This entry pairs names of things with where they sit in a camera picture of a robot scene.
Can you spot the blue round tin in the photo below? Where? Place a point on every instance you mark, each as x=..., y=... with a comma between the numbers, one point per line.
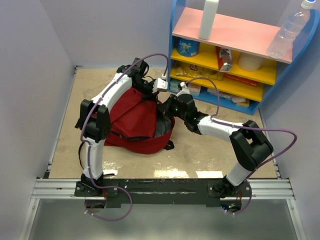
x=187, y=48

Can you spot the white paper roll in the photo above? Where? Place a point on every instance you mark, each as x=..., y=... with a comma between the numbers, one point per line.
x=249, y=62

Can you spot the aluminium rail frame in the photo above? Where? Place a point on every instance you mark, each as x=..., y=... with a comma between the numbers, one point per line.
x=56, y=214

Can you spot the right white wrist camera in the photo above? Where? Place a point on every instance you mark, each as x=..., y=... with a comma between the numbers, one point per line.
x=182, y=89

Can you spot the pink tissue pack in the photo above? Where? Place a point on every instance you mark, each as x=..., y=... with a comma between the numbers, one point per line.
x=194, y=89

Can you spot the blue wooden shelf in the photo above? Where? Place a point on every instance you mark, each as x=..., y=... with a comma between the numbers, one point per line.
x=240, y=36

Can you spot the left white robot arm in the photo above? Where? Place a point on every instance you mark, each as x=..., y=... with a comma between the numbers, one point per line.
x=95, y=121

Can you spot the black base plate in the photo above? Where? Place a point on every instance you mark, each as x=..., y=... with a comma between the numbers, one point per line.
x=166, y=191

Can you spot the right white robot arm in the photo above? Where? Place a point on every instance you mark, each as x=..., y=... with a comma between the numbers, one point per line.
x=250, y=145

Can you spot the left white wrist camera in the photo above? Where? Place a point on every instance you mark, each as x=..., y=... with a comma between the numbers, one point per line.
x=160, y=85

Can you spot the white bottle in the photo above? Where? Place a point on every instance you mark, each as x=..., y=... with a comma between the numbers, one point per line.
x=208, y=17

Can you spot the red flat box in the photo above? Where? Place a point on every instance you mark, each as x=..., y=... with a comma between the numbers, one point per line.
x=243, y=80

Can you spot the red backpack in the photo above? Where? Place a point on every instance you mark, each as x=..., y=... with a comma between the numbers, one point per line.
x=139, y=126

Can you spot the red snack box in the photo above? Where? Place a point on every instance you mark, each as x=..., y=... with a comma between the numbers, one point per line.
x=224, y=59

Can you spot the clear plastic water bottle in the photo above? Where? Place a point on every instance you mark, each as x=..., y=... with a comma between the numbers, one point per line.
x=289, y=30

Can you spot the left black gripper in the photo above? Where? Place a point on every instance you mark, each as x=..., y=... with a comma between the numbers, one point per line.
x=151, y=96

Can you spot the white wrapped packs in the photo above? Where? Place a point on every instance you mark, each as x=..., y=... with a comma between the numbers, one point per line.
x=227, y=100

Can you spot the yellow snack bag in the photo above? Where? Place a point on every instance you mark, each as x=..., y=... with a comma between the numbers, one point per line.
x=184, y=69

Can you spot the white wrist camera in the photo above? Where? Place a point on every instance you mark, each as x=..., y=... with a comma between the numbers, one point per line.
x=182, y=89
x=160, y=85

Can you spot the teal tissue pack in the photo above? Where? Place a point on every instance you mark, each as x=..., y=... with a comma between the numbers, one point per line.
x=175, y=85

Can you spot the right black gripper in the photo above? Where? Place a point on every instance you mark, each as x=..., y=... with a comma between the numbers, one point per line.
x=166, y=106

